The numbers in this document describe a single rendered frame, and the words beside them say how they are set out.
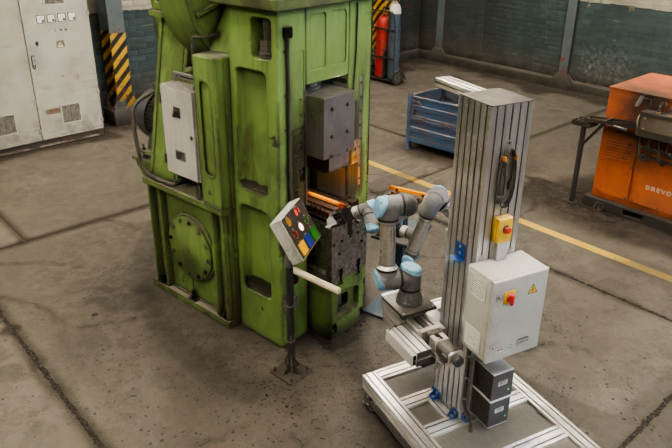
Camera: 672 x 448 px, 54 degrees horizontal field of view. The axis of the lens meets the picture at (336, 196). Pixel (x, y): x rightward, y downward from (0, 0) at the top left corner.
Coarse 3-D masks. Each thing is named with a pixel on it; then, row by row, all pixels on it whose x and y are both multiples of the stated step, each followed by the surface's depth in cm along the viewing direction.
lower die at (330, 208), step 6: (318, 192) 468; (312, 198) 459; (318, 198) 457; (330, 198) 459; (336, 198) 459; (312, 204) 452; (318, 204) 451; (324, 204) 450; (330, 204) 450; (312, 210) 450; (318, 210) 446; (324, 210) 444; (330, 210) 444; (324, 216) 443; (330, 216) 442
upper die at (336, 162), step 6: (336, 156) 429; (342, 156) 434; (348, 156) 439; (312, 162) 435; (318, 162) 432; (324, 162) 428; (330, 162) 426; (336, 162) 431; (342, 162) 436; (348, 162) 441; (318, 168) 433; (324, 168) 430; (330, 168) 428; (336, 168) 433
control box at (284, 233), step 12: (288, 204) 406; (300, 204) 406; (288, 216) 388; (300, 216) 401; (276, 228) 381; (288, 228) 383; (288, 240) 382; (300, 240) 390; (288, 252) 385; (300, 252) 385
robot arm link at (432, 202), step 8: (432, 192) 389; (424, 200) 388; (432, 200) 385; (440, 200) 387; (424, 208) 385; (432, 208) 384; (424, 216) 386; (432, 216) 386; (416, 224) 393; (424, 224) 389; (416, 232) 393; (424, 232) 392; (416, 240) 395; (408, 248) 400; (416, 248) 397; (408, 256) 400; (416, 256) 403
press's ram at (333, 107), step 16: (320, 96) 410; (336, 96) 413; (352, 96) 425; (320, 112) 410; (336, 112) 417; (352, 112) 430; (320, 128) 414; (336, 128) 422; (352, 128) 434; (320, 144) 418; (336, 144) 426; (352, 144) 439
